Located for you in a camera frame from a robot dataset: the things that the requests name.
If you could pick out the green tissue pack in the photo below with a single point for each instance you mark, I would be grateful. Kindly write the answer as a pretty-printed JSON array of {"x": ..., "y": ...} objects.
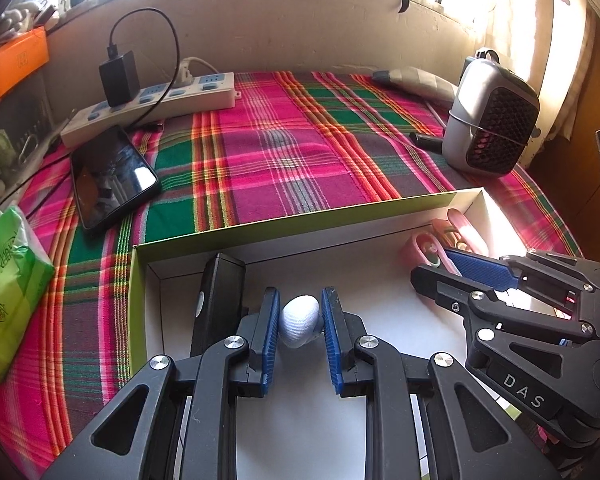
[{"x": 25, "y": 271}]

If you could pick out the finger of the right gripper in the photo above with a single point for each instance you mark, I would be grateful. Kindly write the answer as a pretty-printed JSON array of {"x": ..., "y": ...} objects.
[
  {"x": 478, "y": 303},
  {"x": 548, "y": 276}
]

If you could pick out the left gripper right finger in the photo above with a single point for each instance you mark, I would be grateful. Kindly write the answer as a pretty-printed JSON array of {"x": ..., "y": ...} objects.
[{"x": 425, "y": 418}]

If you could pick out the orange box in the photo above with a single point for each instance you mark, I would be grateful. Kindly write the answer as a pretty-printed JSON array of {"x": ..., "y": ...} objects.
[{"x": 21, "y": 57}]

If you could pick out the white power strip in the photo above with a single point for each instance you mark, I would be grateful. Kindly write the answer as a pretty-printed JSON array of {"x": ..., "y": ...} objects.
[{"x": 204, "y": 94}]

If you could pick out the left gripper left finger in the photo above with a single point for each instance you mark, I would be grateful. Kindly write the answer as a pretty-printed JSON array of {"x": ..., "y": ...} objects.
[{"x": 177, "y": 419}]

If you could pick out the white mushroom-shaped knob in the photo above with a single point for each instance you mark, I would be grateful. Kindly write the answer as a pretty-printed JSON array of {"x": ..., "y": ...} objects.
[{"x": 300, "y": 321}]

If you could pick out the black rectangular lighter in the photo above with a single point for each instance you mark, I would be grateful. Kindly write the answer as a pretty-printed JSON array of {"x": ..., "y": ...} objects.
[{"x": 219, "y": 302}]

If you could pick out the black smartphone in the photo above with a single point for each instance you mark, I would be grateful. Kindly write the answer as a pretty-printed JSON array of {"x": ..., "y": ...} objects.
[{"x": 110, "y": 180}]

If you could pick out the green and white cardboard tray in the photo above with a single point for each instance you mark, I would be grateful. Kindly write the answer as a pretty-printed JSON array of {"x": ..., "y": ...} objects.
[{"x": 302, "y": 429}]

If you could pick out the grey portable fan heater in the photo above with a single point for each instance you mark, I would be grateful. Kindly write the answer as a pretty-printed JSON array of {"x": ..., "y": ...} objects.
[{"x": 492, "y": 118}]

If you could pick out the pink green plaid bedsheet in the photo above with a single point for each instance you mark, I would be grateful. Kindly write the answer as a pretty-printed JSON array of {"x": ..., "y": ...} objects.
[{"x": 292, "y": 144}]

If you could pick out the black charger adapter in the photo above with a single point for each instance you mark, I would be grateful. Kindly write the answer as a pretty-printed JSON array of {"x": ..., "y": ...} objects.
[{"x": 119, "y": 77}]

